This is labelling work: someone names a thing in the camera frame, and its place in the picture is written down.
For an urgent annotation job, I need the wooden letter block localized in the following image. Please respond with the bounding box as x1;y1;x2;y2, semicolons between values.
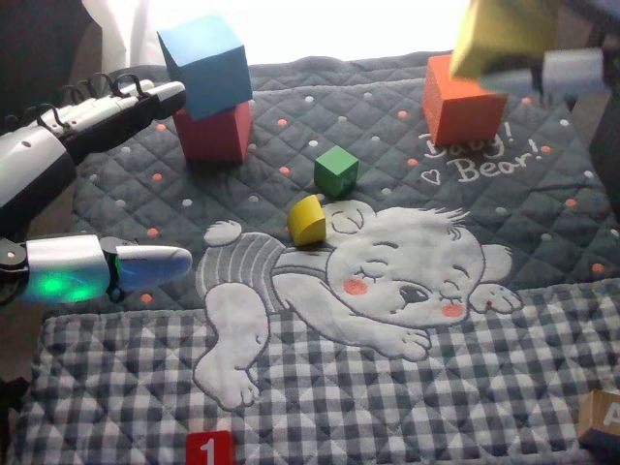
576;389;620;451

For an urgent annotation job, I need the red number block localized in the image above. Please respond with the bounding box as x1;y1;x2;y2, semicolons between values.
185;430;236;465

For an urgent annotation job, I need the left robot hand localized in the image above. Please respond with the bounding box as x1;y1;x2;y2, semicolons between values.
0;72;195;307

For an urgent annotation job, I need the large yellow foam block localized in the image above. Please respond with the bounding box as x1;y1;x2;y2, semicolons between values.
449;0;561;81

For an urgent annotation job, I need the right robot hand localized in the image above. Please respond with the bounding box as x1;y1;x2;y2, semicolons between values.
479;0;620;219

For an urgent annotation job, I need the red foam cube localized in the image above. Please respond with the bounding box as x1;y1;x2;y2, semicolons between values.
172;100;254;164

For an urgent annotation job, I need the small green letter cube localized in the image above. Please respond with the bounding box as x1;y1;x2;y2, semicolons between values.
313;145;360;199

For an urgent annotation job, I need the grey quilt with bear print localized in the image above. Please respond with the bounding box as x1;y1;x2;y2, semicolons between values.
9;50;620;465

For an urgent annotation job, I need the large blue foam block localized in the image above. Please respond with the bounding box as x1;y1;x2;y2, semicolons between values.
156;13;255;122

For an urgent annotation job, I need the small yellow half-cylinder block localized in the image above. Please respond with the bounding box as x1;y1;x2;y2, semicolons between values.
286;194;329;248

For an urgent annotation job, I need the white curtain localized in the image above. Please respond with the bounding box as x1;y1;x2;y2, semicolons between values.
81;0;466;72

